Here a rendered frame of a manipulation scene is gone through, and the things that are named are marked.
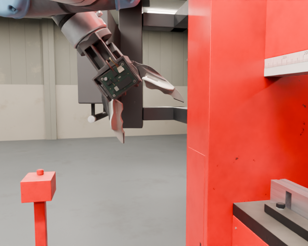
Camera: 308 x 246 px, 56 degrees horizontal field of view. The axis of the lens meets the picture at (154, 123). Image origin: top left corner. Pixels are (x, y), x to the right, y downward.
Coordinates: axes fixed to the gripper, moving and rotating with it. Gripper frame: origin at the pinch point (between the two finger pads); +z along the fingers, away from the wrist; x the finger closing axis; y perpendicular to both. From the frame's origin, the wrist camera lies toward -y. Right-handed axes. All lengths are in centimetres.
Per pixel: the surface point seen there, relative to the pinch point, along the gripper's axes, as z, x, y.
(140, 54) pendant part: -20, 1, -94
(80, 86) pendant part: -20, -22, -51
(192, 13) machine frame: -19, 29, -67
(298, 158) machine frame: 50, 30, -51
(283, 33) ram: 5, 45, -41
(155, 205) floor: 117, -93, -254
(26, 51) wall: -268, -296, -772
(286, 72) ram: 16, 39, -38
